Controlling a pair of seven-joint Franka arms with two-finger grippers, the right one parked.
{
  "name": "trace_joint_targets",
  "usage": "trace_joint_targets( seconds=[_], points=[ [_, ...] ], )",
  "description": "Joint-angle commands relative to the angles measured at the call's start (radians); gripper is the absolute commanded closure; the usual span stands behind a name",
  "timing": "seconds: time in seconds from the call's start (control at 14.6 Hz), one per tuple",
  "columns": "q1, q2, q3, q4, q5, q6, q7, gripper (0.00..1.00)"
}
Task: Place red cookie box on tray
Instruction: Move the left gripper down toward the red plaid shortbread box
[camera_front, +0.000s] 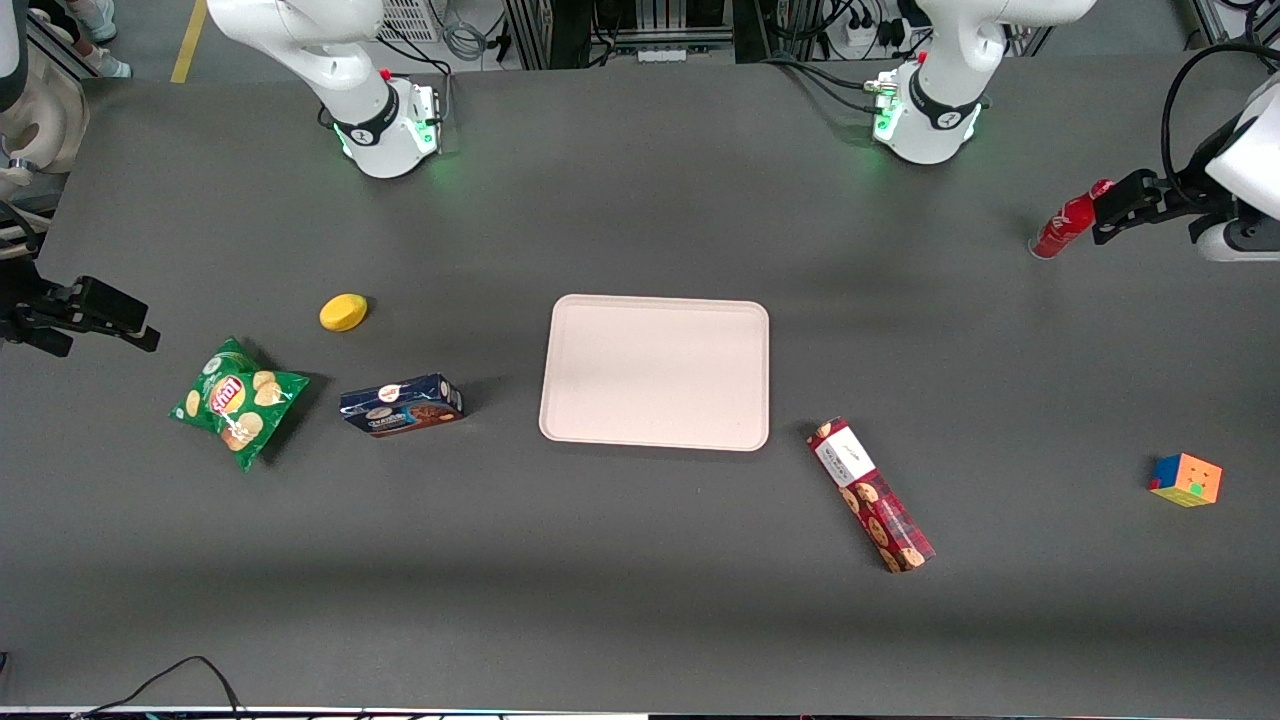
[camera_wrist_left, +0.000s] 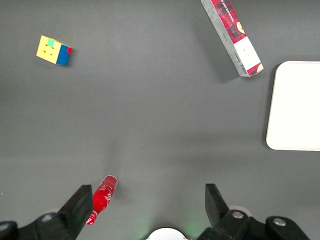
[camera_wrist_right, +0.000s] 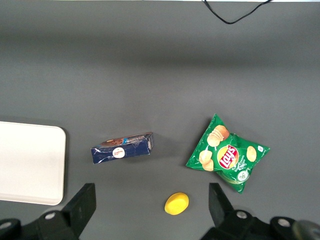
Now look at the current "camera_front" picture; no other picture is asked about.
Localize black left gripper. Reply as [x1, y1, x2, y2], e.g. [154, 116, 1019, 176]
[1091, 170, 1227, 246]

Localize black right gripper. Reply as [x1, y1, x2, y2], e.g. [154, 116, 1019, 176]
[0, 260, 162, 359]

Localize dark blue cookie box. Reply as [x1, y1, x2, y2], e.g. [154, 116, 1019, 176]
[339, 373, 465, 439]

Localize red long cookie box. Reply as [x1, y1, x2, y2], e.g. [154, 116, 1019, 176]
[807, 417, 936, 575]

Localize white perforated box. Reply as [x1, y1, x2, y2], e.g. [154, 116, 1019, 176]
[378, 0, 443, 43]

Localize cream rectangular plastic tray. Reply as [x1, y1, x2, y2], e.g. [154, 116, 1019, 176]
[538, 294, 771, 452]

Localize red soda bottle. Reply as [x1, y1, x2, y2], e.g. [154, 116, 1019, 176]
[1030, 178, 1115, 261]

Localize green Lays chips bag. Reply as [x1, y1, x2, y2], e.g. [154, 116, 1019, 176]
[168, 337, 311, 472]

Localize yellow lemon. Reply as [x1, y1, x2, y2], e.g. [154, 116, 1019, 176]
[319, 293, 369, 333]

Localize colourful puzzle cube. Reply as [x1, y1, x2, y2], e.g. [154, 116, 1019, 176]
[1148, 452, 1224, 509]

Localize white power strip with plugs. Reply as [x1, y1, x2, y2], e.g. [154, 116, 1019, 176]
[842, 14, 906, 56]

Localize dark aluminium equipment rack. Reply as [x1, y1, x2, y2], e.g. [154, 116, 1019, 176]
[503, 0, 736, 71]

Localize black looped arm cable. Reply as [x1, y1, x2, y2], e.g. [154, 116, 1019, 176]
[1159, 41, 1280, 206]

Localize black left arm base cables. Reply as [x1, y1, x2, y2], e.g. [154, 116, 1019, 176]
[762, 55, 901, 116]

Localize thin black table-edge cable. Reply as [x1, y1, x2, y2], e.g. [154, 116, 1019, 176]
[78, 656, 246, 720]

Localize grey coiled cable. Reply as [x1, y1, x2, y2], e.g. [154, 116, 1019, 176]
[442, 18, 489, 63]

